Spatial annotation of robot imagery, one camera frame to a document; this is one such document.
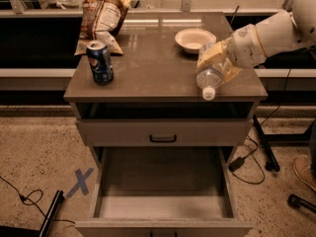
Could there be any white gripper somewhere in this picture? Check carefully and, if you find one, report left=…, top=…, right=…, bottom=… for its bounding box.
left=197, top=24, right=267, bottom=84

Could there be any clear plastic water bottle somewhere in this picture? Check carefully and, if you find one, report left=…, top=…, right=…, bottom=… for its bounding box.
left=196, top=42, right=228, bottom=102

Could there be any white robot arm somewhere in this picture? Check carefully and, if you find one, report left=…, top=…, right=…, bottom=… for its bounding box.
left=197, top=0, right=316, bottom=80

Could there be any closed top drawer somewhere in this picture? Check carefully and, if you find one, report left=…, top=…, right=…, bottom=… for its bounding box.
left=76, top=119, right=253, bottom=147

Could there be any grey drawer cabinet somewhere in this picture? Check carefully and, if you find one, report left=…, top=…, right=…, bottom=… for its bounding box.
left=63, top=11, right=269, bottom=237

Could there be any open middle drawer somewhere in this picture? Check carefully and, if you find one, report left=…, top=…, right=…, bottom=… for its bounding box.
left=75, top=147, right=252, bottom=237

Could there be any white bowl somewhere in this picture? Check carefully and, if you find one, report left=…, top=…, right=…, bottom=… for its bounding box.
left=175, top=29, right=216, bottom=54

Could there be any black power adapter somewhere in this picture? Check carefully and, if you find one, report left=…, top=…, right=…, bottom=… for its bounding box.
left=228, top=157, right=245, bottom=172

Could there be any black tripod leg right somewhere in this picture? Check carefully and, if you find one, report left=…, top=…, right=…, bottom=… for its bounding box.
left=253, top=116, right=280, bottom=172

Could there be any blue pepsi can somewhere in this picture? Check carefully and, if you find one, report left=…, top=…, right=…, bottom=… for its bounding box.
left=86, top=40, right=114, bottom=85

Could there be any brown shoe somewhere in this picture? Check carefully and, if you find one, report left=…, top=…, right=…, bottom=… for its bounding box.
left=293, top=158, right=316, bottom=193

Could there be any chips bag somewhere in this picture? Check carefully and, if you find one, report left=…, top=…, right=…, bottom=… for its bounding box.
left=75, top=0, right=131, bottom=55

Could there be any black chair caster leg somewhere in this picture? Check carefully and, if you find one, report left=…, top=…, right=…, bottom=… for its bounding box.
left=287, top=194, right=316, bottom=213

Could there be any blue tape cross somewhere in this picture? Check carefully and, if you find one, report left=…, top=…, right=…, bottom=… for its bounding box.
left=66, top=167, right=94, bottom=198

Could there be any black stand leg left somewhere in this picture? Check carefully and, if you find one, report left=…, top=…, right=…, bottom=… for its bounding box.
left=0, top=190, right=64, bottom=237

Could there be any black adapter cable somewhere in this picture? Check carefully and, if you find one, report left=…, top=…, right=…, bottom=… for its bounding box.
left=230, top=134, right=267, bottom=186

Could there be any black drawer handle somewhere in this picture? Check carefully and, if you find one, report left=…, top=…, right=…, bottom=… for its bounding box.
left=149, top=134, right=177, bottom=143

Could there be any black cable left floor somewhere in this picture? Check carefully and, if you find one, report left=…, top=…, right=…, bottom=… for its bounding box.
left=0, top=175, right=76, bottom=225

